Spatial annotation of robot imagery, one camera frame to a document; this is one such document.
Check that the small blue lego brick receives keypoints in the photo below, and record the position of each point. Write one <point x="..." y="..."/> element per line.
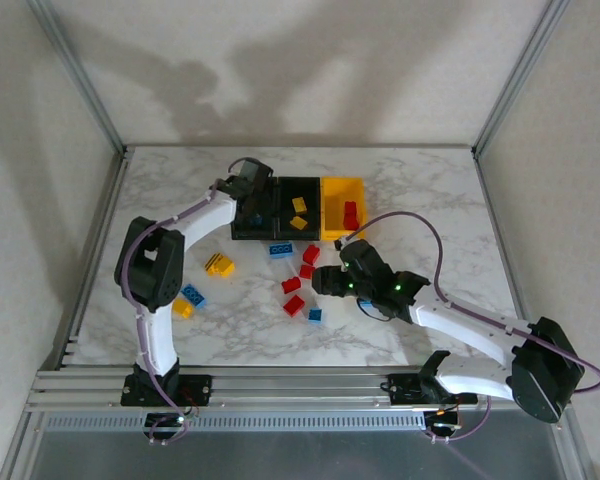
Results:
<point x="315" y="315"/>
<point x="254" y="219"/>

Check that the large blue lego brick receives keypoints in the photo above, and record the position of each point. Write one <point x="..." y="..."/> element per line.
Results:
<point x="193" y="295"/>
<point x="281" y="249"/>

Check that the yellow black striped lego brick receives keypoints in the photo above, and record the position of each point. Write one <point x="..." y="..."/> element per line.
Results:
<point x="213" y="261"/>

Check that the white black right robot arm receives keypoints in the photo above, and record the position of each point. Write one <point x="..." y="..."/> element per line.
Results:
<point x="460" y="320"/>

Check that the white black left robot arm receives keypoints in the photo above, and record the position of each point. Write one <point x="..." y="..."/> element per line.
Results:
<point x="155" y="340"/>

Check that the black plastic bin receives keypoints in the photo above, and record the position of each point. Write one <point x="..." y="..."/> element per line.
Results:
<point x="240" y="233"/>
<point x="313" y="200"/>

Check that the yellow plastic bin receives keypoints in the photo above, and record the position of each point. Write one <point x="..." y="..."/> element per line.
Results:
<point x="332" y="200"/>

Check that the black controller board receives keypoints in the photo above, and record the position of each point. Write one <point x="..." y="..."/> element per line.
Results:
<point x="157" y="420"/>
<point x="442" y="421"/>

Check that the perforated grey metal strip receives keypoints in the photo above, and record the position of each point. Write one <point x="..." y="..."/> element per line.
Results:
<point x="280" y="422"/>

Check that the grey metal shelf panel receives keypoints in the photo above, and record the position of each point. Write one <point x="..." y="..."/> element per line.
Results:
<point x="305" y="460"/>

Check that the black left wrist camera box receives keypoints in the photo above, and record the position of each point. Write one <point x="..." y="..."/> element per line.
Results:
<point x="252" y="170"/>

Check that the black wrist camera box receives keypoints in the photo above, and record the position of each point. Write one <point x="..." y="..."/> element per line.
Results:
<point x="252" y="170"/>
<point x="362" y="255"/>

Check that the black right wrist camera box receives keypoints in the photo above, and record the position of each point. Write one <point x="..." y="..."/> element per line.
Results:
<point x="362" y="255"/>

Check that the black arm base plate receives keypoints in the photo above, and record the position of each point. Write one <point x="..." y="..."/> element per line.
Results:
<point x="402" y="390"/>
<point x="200" y="390"/>

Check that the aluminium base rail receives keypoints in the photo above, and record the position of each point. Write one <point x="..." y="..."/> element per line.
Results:
<point x="305" y="387"/>

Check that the aluminium side rail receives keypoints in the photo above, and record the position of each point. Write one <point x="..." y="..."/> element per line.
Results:
<point x="100" y="240"/>

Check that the short aluminium frame post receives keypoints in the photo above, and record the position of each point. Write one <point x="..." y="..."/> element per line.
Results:
<point x="22" y="450"/>
<point x="577" y="455"/>

